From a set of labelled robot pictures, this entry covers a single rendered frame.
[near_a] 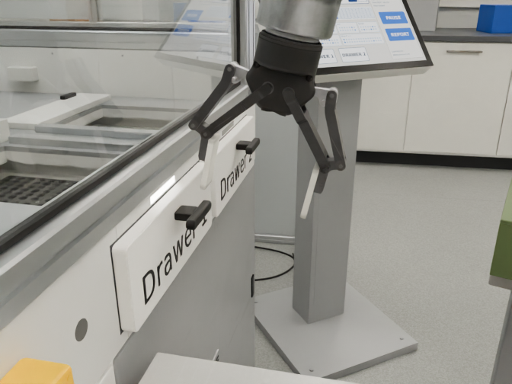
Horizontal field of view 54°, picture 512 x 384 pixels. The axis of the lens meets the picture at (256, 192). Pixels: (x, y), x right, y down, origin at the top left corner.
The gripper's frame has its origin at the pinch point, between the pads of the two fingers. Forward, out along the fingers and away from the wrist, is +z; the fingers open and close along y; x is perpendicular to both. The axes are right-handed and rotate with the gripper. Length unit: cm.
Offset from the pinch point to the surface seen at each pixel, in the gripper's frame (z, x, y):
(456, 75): 13, -293, -74
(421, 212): 81, -213, -68
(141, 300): 10.0, 15.3, 8.0
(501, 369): 30, -21, -49
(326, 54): -8, -85, 0
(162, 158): -2.3, 2.9, 12.2
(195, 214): 3.3, 4.5, 6.4
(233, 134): 2.5, -27.5, 10.0
